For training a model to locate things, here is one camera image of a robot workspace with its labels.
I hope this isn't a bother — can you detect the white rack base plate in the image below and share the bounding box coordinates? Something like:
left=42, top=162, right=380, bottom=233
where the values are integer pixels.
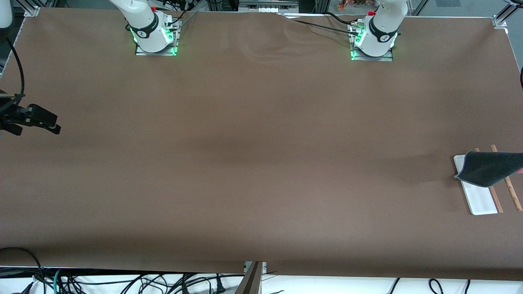
left=454, top=154, right=498, bottom=216

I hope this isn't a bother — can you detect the wooden chopsticks pair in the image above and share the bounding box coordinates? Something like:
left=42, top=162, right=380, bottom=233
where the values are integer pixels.
left=491, top=145, right=523, bottom=212

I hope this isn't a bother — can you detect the thick black floor cable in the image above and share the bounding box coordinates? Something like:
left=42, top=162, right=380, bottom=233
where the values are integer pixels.
left=0, top=247, right=46, bottom=294

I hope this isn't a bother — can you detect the wooden rack rod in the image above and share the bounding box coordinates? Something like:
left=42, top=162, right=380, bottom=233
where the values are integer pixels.
left=474, top=148, right=503, bottom=214

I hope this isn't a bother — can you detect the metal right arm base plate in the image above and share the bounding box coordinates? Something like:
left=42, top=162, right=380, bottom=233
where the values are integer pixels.
left=135, top=18, right=179, bottom=56

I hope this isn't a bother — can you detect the grey towel with red side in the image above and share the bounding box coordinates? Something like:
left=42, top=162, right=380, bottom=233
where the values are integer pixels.
left=454, top=151, right=523, bottom=188

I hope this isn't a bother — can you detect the black cable on table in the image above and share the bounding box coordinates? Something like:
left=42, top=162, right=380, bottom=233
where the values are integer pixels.
left=282, top=13, right=360, bottom=34
left=325, top=11, right=363, bottom=26

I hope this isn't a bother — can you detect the black floor cable tangle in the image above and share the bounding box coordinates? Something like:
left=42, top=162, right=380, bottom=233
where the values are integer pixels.
left=61, top=273, right=246, bottom=294

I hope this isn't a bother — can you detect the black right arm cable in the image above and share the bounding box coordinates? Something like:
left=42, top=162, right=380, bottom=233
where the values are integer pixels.
left=0, top=38, right=26, bottom=125

